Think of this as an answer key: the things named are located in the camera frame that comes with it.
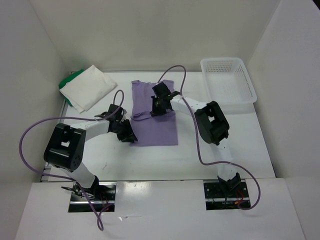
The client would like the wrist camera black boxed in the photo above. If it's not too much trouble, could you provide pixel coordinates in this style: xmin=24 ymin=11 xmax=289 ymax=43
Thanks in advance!
xmin=94 ymin=104 xmax=127 ymax=122
xmin=152 ymin=82 xmax=180 ymax=101

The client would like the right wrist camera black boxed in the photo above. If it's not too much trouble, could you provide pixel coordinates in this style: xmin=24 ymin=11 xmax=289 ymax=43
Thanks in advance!
xmin=152 ymin=82 xmax=180 ymax=101

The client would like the white t shirt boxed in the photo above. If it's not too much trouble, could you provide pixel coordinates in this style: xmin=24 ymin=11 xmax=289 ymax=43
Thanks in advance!
xmin=59 ymin=65 xmax=118 ymax=113

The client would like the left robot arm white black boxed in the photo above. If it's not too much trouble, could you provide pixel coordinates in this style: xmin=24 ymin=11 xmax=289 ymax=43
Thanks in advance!
xmin=43 ymin=119 xmax=138 ymax=200

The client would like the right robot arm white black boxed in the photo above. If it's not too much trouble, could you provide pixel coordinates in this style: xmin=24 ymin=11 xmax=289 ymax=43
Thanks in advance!
xmin=151 ymin=94 xmax=241 ymax=197

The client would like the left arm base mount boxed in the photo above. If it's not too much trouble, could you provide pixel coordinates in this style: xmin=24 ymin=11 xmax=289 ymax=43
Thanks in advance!
xmin=61 ymin=182 xmax=117 ymax=213

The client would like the green t shirt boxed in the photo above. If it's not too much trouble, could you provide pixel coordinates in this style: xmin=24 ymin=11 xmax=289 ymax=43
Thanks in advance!
xmin=58 ymin=69 xmax=85 ymax=107

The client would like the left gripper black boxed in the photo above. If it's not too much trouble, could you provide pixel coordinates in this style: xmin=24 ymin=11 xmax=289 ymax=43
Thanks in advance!
xmin=111 ymin=119 xmax=137 ymax=143

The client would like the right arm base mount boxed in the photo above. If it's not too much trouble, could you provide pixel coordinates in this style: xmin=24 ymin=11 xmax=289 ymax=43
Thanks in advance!
xmin=203 ymin=180 xmax=251 ymax=211

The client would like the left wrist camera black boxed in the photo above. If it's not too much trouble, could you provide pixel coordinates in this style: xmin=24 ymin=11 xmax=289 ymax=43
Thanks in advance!
xmin=94 ymin=104 xmax=127 ymax=122

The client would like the white plastic basket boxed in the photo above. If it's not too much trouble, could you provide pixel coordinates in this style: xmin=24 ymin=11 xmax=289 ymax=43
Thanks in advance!
xmin=200 ymin=57 xmax=257 ymax=106

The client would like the purple t shirt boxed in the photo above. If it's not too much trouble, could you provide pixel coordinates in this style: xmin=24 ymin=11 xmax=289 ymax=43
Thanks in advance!
xmin=130 ymin=80 xmax=179 ymax=147

